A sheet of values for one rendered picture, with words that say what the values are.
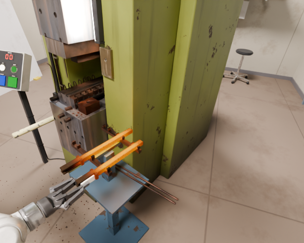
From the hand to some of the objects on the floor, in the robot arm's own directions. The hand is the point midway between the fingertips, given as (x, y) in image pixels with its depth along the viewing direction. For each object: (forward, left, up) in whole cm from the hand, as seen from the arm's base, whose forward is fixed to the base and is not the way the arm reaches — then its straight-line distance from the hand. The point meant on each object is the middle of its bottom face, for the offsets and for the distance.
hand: (86, 179), depth 91 cm
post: (+66, +106, -94) cm, 156 cm away
